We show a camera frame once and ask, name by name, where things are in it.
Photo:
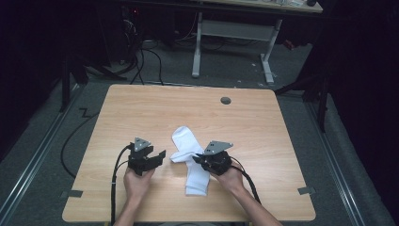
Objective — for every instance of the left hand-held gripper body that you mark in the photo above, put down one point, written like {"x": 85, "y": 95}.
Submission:
{"x": 139, "y": 160}

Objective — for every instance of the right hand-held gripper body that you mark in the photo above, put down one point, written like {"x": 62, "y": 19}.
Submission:
{"x": 218, "y": 161}

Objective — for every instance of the white sock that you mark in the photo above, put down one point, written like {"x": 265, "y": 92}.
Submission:
{"x": 196, "y": 175}

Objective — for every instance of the person's right hand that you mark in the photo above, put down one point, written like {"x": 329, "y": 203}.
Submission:
{"x": 232, "y": 182}

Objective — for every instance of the person's left hand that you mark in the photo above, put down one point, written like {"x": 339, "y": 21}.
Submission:
{"x": 136, "y": 185}

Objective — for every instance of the grey tape strip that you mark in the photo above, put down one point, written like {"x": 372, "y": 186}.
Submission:
{"x": 306, "y": 190}
{"x": 72, "y": 193}

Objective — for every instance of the black metal stand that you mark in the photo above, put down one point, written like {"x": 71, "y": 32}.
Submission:
{"x": 322, "y": 109}
{"x": 65, "y": 91}

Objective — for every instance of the black computer tower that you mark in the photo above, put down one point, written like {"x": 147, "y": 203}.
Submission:
{"x": 130, "y": 31}

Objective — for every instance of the white-legged desk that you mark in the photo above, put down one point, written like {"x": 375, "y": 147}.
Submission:
{"x": 235, "y": 29}

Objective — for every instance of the white papers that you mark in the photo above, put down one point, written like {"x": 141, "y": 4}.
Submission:
{"x": 295, "y": 3}

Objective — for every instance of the small black object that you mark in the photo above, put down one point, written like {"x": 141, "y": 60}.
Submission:
{"x": 311, "y": 2}

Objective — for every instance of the metal floor rail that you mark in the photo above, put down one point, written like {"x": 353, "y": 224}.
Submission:
{"x": 39, "y": 152}
{"x": 337, "y": 174}

